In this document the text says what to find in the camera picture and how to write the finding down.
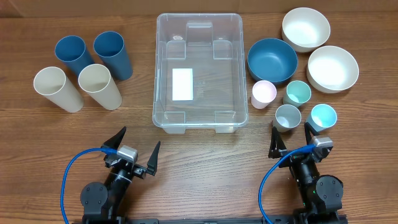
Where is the dark blue tall cup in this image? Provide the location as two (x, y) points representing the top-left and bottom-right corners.
(93, 31), (133, 80)
(55, 35), (94, 77)

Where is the white label in container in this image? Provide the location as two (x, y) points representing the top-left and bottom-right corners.
(172, 68), (193, 101)

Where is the dark blue tall cup left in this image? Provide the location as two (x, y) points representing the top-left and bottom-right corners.
(55, 35), (94, 77)

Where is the grey small cup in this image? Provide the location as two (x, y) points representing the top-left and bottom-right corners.
(272, 105), (302, 133)

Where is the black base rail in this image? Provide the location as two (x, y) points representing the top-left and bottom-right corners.
(75, 215), (348, 224)

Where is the clear plastic storage container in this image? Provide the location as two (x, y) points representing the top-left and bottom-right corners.
(152, 13), (249, 134)

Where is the dark blue bowl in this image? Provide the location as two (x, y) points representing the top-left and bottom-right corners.
(247, 38), (299, 85)

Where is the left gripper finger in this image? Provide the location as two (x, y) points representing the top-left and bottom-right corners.
(146, 141), (161, 176)
(101, 126), (126, 150)

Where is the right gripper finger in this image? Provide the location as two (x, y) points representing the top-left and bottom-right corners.
(268, 127), (287, 159)
(304, 122), (319, 145)

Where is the light blue small cup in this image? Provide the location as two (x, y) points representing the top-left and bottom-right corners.
(306, 104), (338, 132)

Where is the pink small cup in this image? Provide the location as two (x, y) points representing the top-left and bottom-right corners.
(251, 80), (277, 109)

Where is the dark blue tall cup right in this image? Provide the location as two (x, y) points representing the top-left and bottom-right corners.
(93, 31), (133, 80)

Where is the cream tall cup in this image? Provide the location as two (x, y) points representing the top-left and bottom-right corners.
(33, 67), (84, 113)
(78, 63), (122, 110)

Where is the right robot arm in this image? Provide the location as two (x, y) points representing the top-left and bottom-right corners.
(263, 122), (348, 224)

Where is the green small cup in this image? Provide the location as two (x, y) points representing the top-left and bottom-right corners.
(282, 80), (312, 108)

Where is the cream bowl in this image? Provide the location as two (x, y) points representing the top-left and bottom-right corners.
(307, 45), (359, 93)
(282, 7), (331, 53)

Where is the left blue cable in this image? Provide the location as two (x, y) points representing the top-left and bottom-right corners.
(60, 147), (118, 224)

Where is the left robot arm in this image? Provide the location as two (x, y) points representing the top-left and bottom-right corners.
(80, 127), (160, 223)

